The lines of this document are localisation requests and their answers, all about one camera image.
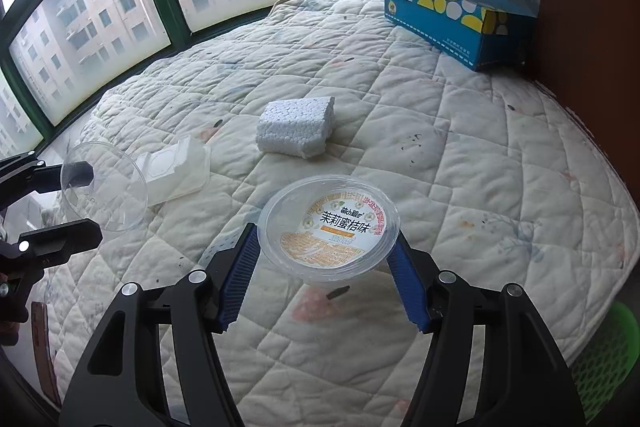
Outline clear plastic dome cup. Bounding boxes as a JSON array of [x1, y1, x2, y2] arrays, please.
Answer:
[[60, 141, 149, 235]]

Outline clear rectangular plastic box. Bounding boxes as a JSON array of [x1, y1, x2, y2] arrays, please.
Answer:
[[136, 136, 210, 206]]

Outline white foam block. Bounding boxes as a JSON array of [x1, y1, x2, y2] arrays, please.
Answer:
[[256, 96, 334, 159]]

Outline green plastic waste basket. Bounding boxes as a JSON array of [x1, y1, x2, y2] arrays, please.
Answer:
[[570, 301, 639, 425]]

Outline white quilted mattress pad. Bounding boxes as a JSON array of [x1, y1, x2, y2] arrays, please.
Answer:
[[41, 0, 640, 427]]

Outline brown wooden wardrobe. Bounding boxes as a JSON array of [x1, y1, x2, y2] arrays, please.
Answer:
[[538, 0, 639, 119]]

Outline blue yellow tissue box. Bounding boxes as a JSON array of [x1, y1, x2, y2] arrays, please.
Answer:
[[384, 0, 537, 70]]

